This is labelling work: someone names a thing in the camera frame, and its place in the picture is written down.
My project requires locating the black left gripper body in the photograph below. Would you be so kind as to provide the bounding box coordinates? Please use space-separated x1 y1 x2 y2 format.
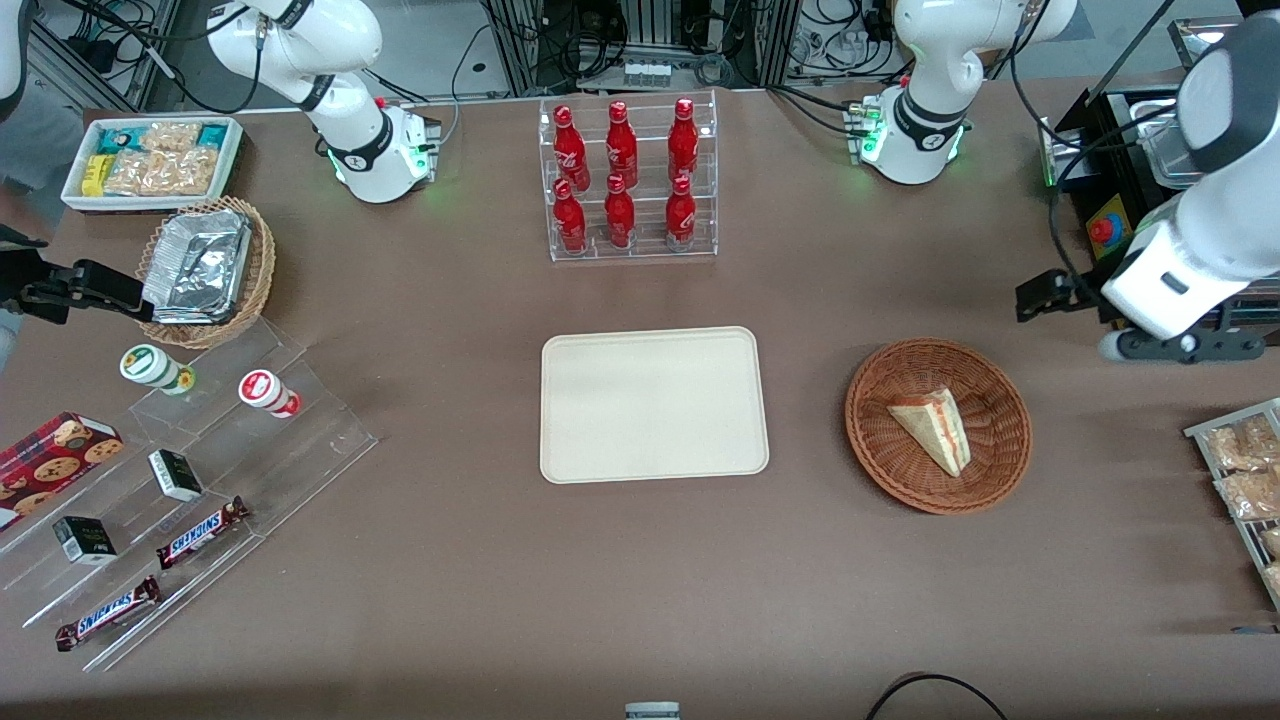
1058 270 1107 323

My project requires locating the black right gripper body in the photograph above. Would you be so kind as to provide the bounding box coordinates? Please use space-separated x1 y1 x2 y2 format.
0 248 76 325

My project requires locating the triangle sandwich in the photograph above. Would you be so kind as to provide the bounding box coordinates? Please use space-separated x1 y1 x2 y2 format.
887 388 972 478

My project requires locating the light wicker basket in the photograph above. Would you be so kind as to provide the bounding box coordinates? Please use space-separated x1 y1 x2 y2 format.
134 196 277 351

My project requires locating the tray of snack packets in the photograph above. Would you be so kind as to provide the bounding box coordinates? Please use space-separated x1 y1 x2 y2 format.
1184 397 1280 613

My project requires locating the brown round wicker basket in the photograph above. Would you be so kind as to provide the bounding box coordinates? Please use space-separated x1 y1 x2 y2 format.
845 338 1033 516

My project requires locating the cream rectangular plastic tray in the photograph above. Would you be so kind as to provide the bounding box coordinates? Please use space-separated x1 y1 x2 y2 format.
540 326 770 485

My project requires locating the red emergency stop button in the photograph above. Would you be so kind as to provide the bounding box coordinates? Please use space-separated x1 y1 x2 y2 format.
1087 194 1137 262

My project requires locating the green lid yogurt cup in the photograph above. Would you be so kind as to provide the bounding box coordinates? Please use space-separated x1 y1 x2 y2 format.
119 343 197 396

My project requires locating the white rectangular snack bin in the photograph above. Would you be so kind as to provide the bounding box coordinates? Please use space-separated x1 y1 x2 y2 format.
61 116 245 214

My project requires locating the aluminium foil container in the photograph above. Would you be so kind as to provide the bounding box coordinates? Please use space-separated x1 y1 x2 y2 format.
141 209 254 325

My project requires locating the clear peanut snack bag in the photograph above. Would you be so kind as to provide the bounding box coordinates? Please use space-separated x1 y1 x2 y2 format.
104 148 219 198
138 121 204 153

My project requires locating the black equipment stand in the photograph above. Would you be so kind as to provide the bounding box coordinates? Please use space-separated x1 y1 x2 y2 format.
1038 84 1280 346

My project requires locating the red cookie box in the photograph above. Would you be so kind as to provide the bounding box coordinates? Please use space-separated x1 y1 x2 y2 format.
0 411 126 532

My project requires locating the red lid yogurt cup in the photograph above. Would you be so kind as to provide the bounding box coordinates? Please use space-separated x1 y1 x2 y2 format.
237 369 302 420

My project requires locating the small black box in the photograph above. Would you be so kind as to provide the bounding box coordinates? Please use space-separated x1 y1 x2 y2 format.
51 515 119 567
147 449 205 503

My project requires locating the clear acrylic stepped display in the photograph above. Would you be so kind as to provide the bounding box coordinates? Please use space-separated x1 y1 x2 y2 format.
0 316 380 674

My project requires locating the Snickers chocolate bar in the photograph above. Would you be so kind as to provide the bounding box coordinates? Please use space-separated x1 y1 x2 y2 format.
154 496 250 572
54 576 163 653

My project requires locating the red cola bottle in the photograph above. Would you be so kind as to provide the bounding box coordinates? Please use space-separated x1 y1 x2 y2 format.
603 174 637 250
552 179 589 254
605 100 640 190
664 175 698 252
667 98 700 184
554 105 592 192

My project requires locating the clear acrylic bottle rack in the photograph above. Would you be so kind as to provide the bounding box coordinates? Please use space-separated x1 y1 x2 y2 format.
538 89 719 264

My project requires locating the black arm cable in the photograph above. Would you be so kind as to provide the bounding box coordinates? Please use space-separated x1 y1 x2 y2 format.
1008 0 1181 301

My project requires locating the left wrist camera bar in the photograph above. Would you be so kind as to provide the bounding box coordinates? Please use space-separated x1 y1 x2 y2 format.
1098 326 1267 364

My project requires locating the black loop cable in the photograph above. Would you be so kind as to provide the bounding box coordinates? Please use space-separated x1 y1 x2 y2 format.
864 671 1012 720

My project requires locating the aluminium frame rack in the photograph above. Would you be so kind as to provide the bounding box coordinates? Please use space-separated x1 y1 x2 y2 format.
480 0 806 99

